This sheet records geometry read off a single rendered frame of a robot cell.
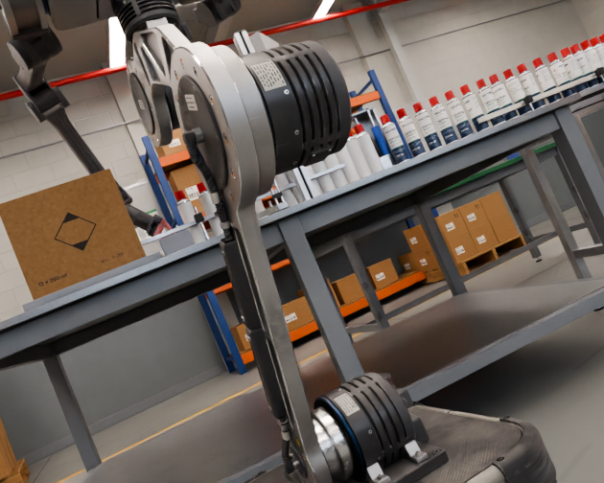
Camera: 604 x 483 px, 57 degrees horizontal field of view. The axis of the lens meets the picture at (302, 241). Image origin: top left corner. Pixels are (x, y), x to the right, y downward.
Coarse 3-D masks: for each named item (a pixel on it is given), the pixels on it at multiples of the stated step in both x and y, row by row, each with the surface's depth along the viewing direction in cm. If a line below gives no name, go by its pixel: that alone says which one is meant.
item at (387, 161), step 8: (368, 112) 220; (360, 120) 231; (368, 120) 229; (376, 120) 223; (368, 128) 231; (384, 136) 221; (376, 144) 225; (384, 160) 217; (392, 160) 218; (384, 168) 217
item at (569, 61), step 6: (564, 48) 236; (564, 54) 236; (570, 54) 236; (564, 60) 236; (570, 60) 235; (576, 60) 235; (570, 66) 235; (576, 66) 234; (570, 72) 236; (576, 72) 234; (582, 72) 235; (570, 78) 237; (576, 78) 235; (582, 84) 234; (588, 84) 235; (576, 90) 236; (582, 90) 234
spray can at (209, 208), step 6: (198, 186) 197; (204, 186) 198; (198, 192) 198; (204, 192) 197; (204, 198) 196; (210, 198) 196; (204, 204) 196; (210, 204) 196; (204, 210) 197; (210, 210) 196; (216, 210) 196; (210, 222) 196; (216, 222) 196; (216, 228) 196; (216, 234) 196
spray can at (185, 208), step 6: (180, 192) 196; (180, 198) 195; (180, 204) 195; (186, 204) 195; (180, 210) 195; (186, 210) 194; (192, 210) 195; (186, 216) 194; (192, 216) 195; (186, 222) 194; (186, 228) 195; (192, 228) 194; (198, 228) 195; (192, 234) 194; (198, 234) 194; (198, 240) 194; (204, 240) 195
